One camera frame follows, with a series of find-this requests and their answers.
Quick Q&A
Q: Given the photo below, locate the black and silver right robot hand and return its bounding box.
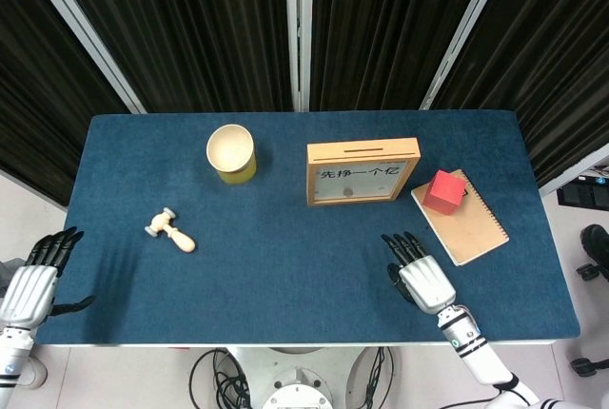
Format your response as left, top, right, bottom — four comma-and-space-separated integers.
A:
381, 231, 457, 325

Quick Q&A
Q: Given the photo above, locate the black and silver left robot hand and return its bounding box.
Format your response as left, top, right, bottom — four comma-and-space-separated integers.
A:
0, 226, 96, 329

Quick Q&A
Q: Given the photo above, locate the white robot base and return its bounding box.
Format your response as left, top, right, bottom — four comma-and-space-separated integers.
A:
227, 345, 382, 409

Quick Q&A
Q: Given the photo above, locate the kraft spiral notebook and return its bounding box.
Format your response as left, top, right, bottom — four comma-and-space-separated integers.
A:
410, 168, 510, 267

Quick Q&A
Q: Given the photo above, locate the red cube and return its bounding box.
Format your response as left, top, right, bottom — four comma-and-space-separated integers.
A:
422, 169, 467, 216

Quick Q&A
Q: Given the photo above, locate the blue table cloth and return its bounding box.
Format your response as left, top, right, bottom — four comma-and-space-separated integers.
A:
35, 110, 582, 346

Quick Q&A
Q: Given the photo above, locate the wooden toy hammer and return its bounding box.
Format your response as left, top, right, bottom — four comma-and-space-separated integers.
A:
145, 207, 197, 254

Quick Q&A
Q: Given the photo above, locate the black office chair base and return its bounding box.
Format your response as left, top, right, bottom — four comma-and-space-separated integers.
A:
570, 261, 609, 378

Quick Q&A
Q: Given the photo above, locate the black shoe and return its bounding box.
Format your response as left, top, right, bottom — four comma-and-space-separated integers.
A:
580, 224, 609, 267

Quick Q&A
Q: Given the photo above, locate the black equipment box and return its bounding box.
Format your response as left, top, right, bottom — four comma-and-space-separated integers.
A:
556, 174, 609, 213

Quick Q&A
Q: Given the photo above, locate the black folding screen panel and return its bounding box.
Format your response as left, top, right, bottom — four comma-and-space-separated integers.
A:
297, 0, 505, 113
421, 0, 609, 196
45, 0, 301, 113
0, 0, 147, 213

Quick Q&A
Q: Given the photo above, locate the yellow paper cup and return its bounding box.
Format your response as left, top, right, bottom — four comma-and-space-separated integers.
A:
206, 124, 255, 173

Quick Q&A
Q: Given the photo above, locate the black cable bundle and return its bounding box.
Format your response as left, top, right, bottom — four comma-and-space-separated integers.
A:
188, 347, 253, 409
359, 346, 397, 409

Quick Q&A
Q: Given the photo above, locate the wooden coin box frame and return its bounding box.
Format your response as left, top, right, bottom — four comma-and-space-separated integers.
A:
306, 137, 422, 207

